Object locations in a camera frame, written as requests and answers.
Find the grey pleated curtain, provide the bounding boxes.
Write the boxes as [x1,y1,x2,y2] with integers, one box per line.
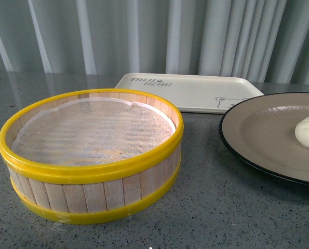
[0,1,309,85]

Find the white steamer liner cloth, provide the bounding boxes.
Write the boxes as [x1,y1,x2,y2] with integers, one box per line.
[11,98,176,166]

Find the beige plate with black rim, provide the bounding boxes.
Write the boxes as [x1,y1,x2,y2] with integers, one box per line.
[219,92,309,185]

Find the yellow rimmed bamboo steamer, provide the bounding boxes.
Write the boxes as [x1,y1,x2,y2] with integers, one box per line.
[0,89,184,224]

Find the cream bear tray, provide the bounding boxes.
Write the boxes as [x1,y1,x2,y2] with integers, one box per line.
[116,73,263,114]

